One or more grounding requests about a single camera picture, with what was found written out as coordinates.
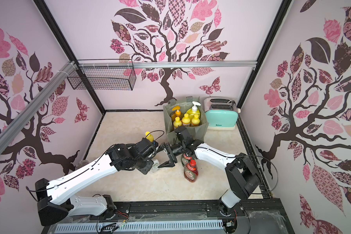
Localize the grey-green shopping bag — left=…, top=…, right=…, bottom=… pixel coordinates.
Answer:
left=163, top=97, right=209, bottom=143

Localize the orange bottle yellow cap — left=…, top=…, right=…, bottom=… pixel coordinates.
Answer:
left=173, top=117, right=182, bottom=129
left=191, top=114, right=200, bottom=127
left=181, top=113, right=191, bottom=127
left=145, top=132, right=154, bottom=142

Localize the orange pump soap bottle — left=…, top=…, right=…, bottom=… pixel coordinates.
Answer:
left=171, top=106, right=181, bottom=121

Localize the white bottle green cap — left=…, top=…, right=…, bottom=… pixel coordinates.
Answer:
left=151, top=160, right=160, bottom=173

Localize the large yellow dish soap bottle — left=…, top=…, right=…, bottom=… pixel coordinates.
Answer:
left=186, top=101, right=201, bottom=119

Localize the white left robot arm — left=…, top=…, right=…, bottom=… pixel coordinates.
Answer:
left=34, top=138, right=160, bottom=226

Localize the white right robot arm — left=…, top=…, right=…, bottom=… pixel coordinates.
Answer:
left=157, top=140, right=262, bottom=216

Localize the dark green bottle red cap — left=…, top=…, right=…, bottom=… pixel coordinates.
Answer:
left=181, top=153, right=193, bottom=167

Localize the mint green toaster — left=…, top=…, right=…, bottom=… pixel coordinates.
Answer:
left=203, top=97, right=240, bottom=131

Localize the black wire basket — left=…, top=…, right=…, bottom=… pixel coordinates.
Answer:
left=67, top=58, right=137, bottom=91

